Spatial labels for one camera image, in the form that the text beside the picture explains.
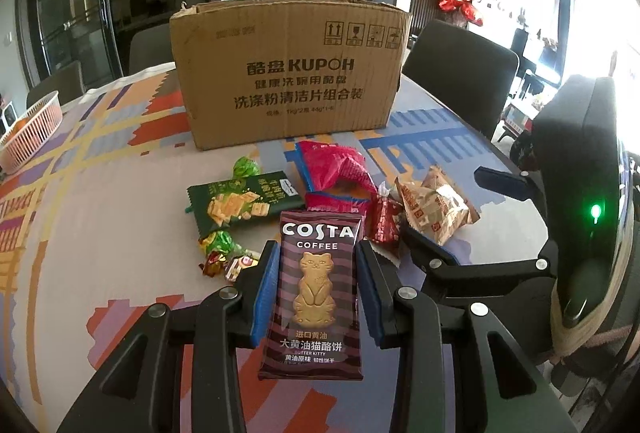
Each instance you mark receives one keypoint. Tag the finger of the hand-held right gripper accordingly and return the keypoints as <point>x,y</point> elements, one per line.
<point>432,250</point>
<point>505,180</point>

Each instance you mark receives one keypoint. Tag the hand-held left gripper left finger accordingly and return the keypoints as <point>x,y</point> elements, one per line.
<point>265,293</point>

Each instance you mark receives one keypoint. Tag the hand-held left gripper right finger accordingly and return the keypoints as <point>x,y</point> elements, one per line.
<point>367,293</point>

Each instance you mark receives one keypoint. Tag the tan pastry packet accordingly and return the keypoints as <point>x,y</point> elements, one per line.
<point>435,213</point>

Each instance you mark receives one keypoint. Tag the brown cat biscuit packet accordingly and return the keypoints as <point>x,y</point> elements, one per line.
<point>310,283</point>

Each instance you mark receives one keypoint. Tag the small red snack packet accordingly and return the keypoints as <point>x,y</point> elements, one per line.
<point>382,223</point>

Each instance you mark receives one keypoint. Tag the green candy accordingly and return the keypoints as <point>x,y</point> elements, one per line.
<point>216,242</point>
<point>246,168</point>

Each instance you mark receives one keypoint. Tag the green cracker packet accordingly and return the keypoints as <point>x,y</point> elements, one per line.
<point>240,208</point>

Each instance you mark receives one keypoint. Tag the pink snack bag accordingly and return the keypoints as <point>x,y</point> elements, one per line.
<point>330,168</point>

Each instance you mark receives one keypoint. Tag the cardboard box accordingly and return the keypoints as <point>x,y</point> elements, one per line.
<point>280,78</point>

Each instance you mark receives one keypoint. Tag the pink wrapped candy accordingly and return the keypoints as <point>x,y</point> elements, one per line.
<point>239,263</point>

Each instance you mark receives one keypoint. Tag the red gold wrapped candy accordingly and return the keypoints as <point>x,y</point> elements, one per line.
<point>212,263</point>

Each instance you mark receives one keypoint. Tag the dark dining chair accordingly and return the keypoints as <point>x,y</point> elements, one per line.
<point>60,80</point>
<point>150,48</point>
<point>460,68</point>

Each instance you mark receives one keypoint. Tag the patterned tablecloth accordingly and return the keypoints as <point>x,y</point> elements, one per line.
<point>100,213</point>

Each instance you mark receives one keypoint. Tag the pink plastic basket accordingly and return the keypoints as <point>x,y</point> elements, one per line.
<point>35,133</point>

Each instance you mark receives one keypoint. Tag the pile of oranges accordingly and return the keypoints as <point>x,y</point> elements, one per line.
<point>20,124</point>

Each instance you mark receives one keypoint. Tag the white storage rack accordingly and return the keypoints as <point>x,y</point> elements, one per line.
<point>7,115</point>

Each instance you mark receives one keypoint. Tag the black glass sliding door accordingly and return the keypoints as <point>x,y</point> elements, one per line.
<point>75,13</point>

